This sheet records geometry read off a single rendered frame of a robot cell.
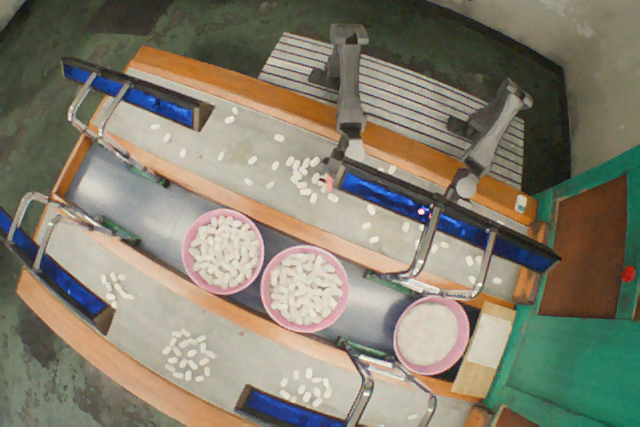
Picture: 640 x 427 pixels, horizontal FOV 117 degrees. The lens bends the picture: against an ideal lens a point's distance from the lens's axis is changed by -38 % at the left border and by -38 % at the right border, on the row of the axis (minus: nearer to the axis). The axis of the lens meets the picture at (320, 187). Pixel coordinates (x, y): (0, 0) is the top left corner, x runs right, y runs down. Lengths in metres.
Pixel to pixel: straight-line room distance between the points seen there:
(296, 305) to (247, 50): 1.82
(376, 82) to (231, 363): 1.18
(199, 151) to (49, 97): 2.19
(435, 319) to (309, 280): 0.44
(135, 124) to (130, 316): 0.71
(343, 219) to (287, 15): 1.89
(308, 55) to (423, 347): 1.21
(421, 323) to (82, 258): 1.22
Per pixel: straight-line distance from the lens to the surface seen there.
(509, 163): 1.43
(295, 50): 1.40
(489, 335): 1.15
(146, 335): 1.13
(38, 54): 3.75
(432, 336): 1.09
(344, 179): 0.67
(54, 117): 2.89
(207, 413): 1.11
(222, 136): 1.12
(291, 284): 0.98
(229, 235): 1.01
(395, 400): 1.11
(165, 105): 0.83
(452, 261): 1.10
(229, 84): 1.20
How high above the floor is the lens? 1.72
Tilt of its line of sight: 73 degrees down
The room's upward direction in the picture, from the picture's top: 10 degrees clockwise
